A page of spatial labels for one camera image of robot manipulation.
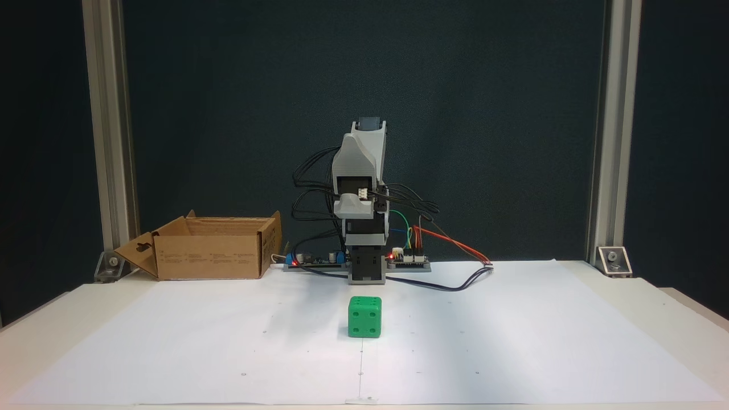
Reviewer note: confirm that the green dice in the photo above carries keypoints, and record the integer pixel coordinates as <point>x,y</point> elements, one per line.
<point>364,319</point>

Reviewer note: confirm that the aluminium frame post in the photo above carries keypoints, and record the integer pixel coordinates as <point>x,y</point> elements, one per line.
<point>615,114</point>
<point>108,114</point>

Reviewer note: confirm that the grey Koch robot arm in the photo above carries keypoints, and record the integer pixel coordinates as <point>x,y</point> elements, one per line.
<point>359,154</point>

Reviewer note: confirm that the grey base plate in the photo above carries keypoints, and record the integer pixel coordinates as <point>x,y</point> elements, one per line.
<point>410,267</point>

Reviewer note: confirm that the large white paper sheet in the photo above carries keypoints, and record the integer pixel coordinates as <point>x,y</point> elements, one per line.
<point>512,341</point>

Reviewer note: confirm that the metal corner bracket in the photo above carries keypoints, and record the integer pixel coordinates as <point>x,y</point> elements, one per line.
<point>108,267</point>
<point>614,262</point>

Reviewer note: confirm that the open cardboard box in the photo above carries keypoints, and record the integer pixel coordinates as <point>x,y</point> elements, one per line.
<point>211,256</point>

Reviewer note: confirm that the circuit board with blue terminal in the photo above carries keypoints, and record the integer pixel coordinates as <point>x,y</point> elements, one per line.
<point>316,259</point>

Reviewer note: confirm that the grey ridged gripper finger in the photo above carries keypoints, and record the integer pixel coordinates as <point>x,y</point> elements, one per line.
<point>353,208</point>

